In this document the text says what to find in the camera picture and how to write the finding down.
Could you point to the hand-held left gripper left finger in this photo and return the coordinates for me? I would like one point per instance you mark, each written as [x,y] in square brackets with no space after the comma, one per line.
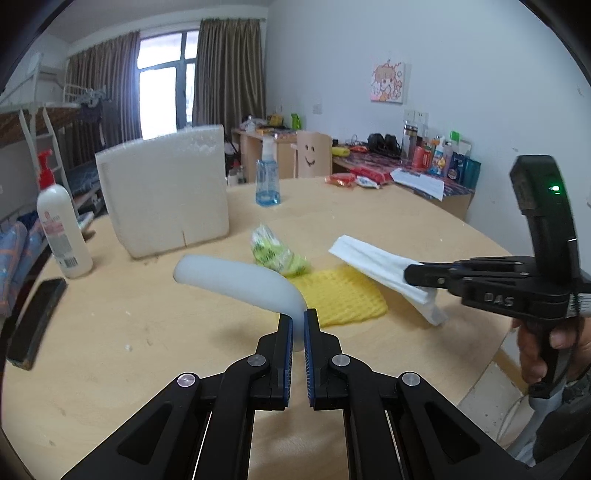
[286,364]

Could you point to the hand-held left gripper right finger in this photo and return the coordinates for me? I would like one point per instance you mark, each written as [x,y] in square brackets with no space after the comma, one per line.
[310,364]

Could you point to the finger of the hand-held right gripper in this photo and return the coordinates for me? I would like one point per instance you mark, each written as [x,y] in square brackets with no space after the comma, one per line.
[494,262]
[429,275]

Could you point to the white cloth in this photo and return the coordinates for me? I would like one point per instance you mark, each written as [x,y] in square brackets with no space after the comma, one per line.
[369,258]

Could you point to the yellow mesh cloth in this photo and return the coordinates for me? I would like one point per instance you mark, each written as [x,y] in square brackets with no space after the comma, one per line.
[341,295]

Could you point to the green plastic packet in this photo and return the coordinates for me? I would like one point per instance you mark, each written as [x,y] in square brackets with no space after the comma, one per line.
[272,254]

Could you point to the white foam box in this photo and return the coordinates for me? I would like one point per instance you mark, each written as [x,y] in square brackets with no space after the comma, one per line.
[161,194]

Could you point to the person's right hand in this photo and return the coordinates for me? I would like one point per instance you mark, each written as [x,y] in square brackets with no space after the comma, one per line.
[526,355]

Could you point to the patterned desk cloth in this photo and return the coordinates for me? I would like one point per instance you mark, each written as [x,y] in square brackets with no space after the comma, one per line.
[457,189]

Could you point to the printed paper sheet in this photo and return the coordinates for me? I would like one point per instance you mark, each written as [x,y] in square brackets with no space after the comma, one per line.
[418,182]

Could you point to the row of toiletry bottles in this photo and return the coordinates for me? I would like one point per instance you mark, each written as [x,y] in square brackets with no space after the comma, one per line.
[455,164]

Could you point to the white snack packet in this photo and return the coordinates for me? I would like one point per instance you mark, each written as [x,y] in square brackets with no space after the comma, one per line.
[368,182]

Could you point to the red snack packet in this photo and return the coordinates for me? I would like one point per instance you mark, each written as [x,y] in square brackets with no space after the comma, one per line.
[371,173]

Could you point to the orange-red snack packet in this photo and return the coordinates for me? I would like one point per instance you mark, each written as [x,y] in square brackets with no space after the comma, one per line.
[340,180]

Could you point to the clear tumbler dark lid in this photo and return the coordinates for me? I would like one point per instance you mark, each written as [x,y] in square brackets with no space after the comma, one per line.
[409,143]

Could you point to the black headphones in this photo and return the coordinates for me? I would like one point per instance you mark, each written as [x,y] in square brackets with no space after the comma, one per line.
[383,144]

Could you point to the yellow pouch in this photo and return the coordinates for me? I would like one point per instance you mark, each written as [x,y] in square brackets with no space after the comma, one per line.
[340,151]

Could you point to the cardboard box smiley face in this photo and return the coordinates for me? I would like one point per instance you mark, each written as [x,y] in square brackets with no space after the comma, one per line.
[314,154]

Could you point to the blue liquid spray bottle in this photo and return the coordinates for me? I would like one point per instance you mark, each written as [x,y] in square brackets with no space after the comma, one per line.
[268,184]

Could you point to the person's trouser leg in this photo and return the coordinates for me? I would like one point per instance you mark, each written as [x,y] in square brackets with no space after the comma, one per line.
[563,438]

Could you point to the green bag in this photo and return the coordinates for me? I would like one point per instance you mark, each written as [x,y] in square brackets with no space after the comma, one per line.
[296,122]

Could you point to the wooden desk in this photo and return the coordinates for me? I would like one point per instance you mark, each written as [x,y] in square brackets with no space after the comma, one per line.
[251,152]

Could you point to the black smartphone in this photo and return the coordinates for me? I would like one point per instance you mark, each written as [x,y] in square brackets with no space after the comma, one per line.
[34,323]

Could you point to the white lotion bottle red pump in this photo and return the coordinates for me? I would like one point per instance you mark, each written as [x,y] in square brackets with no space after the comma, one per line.
[64,230]

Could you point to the blue checked mattress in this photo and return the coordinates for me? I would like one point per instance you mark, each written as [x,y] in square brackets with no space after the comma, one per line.
[83,180]

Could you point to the brown curtain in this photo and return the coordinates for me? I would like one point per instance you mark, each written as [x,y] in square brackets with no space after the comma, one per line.
[106,92]
[228,74]

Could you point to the blue patterned quilt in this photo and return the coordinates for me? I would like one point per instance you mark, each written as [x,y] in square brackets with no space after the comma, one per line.
[18,258]

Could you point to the glass balcony door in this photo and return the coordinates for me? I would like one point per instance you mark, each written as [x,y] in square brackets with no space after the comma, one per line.
[166,83]

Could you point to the hanging dark clothes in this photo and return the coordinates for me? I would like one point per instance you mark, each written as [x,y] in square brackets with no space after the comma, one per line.
[92,108]

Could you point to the white bunk bed ladder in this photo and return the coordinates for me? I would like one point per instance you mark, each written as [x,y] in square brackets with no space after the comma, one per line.
[46,138]

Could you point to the white air conditioner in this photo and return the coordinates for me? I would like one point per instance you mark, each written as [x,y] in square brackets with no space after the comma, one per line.
[46,69]

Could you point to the white wall socket panel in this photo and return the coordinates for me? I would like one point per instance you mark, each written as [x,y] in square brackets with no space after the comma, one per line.
[415,118]

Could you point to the pink cartoon wall poster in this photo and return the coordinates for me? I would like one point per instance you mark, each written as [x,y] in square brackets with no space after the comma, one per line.
[388,82]

